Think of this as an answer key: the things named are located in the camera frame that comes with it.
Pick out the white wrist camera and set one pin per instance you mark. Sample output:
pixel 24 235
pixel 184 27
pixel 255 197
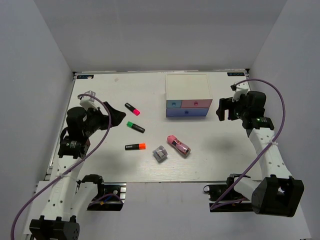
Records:
pixel 88 99
pixel 239 89

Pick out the corner logo sticker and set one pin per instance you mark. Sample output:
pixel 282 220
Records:
pixel 85 76
pixel 236 74

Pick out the orange highlighter marker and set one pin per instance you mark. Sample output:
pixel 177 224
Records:
pixel 137 146

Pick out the right corner logo sticker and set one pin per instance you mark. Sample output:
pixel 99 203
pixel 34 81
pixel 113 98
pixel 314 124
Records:
pixel 236 74

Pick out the left corner logo sticker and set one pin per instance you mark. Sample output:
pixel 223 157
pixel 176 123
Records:
pixel 85 76

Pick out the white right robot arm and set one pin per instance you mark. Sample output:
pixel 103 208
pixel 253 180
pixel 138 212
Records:
pixel 278 193

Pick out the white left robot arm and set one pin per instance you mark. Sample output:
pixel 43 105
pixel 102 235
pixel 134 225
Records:
pixel 70 196

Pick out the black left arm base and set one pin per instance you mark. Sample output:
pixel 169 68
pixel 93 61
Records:
pixel 110 199

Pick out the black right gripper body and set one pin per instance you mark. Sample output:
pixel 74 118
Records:
pixel 238 108

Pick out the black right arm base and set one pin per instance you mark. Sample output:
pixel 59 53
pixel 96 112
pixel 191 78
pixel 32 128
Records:
pixel 240 204

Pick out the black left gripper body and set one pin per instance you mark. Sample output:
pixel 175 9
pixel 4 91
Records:
pixel 96 121

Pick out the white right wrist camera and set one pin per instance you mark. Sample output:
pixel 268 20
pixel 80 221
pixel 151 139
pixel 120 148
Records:
pixel 239 89

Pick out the pink highlighter marker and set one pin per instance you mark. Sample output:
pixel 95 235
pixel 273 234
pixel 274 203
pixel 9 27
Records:
pixel 132 109

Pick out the green highlighter marker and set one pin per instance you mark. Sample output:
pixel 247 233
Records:
pixel 135 127

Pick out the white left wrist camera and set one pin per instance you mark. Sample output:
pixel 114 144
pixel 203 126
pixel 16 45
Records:
pixel 88 99

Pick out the white pastel drawer box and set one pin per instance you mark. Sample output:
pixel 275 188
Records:
pixel 187 95

